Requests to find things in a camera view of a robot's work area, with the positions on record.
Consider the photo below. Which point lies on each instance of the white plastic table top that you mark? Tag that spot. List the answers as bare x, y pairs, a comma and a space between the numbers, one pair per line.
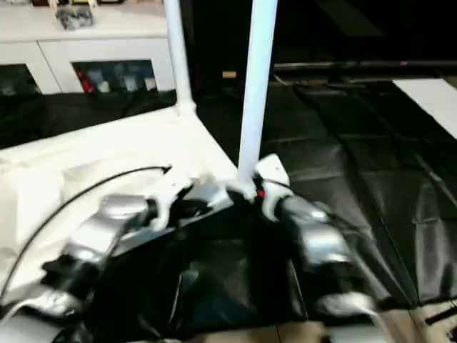
93, 157

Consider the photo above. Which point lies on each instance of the white plastic table leg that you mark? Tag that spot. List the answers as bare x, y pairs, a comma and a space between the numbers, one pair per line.
255, 86
178, 57

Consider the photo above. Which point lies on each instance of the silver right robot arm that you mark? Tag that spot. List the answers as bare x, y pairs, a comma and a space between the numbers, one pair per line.
318, 239

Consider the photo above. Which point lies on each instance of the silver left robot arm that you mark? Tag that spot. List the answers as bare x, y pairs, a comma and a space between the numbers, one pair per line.
100, 232

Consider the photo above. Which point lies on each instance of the black plastic mat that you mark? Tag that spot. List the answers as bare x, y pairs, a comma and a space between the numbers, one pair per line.
357, 179

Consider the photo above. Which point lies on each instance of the small beige label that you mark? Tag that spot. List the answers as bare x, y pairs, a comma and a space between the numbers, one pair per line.
229, 74

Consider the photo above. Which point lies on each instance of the long black bar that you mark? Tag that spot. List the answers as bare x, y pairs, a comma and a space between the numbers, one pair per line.
371, 66

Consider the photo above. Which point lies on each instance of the white sideboard with glass doors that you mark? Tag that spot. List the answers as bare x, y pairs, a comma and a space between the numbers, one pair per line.
107, 43

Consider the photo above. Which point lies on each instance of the flat white panel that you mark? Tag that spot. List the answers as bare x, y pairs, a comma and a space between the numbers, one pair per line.
428, 103

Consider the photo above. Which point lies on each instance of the dark object on cabinet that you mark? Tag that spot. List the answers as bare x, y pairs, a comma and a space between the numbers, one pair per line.
75, 17

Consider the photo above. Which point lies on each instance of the black stand foot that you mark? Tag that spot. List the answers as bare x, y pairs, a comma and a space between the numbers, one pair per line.
441, 316

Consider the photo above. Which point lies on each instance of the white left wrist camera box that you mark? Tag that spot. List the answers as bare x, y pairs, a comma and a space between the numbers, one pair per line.
171, 191

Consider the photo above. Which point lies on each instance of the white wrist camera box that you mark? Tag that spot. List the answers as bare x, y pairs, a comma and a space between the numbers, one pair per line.
171, 191
271, 171

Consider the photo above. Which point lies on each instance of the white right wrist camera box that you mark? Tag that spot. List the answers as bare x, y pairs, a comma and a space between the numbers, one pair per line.
271, 171

